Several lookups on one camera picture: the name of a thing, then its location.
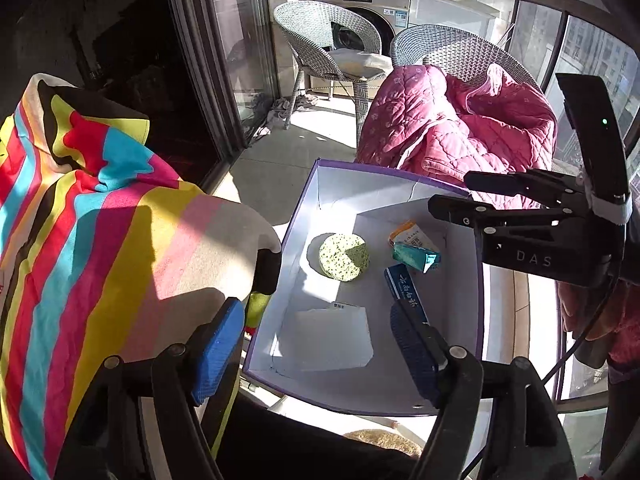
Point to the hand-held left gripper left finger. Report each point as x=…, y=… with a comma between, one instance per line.
x=217, y=350

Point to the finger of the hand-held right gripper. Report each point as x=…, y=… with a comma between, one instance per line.
x=465, y=212
x=515, y=182

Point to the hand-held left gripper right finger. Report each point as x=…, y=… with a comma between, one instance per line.
x=415, y=355

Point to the purple and white cardboard box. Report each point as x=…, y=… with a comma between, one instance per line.
x=340, y=195

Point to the person's right forearm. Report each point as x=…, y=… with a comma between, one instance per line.
x=610, y=320

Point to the orange and white packet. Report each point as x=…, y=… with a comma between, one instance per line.
x=410, y=234

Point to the small teal box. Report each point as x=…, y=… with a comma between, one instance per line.
x=415, y=257

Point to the blue toothpaste box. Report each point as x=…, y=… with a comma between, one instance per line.
x=402, y=285

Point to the pink quilted blanket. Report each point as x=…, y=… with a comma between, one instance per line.
x=450, y=130

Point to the white paper sheet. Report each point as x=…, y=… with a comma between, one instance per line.
x=325, y=337

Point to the round straw mat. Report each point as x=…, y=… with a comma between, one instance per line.
x=385, y=442

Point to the grey wicker chair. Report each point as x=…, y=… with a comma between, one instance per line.
x=460, y=52
x=310, y=35

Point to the multicoloured striped cloth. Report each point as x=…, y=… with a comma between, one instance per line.
x=100, y=240

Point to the pale seat cushion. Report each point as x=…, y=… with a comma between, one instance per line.
x=360, y=62

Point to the white cabinet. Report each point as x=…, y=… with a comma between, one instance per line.
x=450, y=10

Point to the grey floor rag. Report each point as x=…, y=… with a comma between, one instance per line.
x=280, y=110

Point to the white washing machine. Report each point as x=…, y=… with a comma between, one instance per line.
x=385, y=5

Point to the dark window frame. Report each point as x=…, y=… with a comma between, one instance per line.
x=562, y=10

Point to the dark sliding door frame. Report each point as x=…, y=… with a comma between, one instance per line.
x=200, y=50

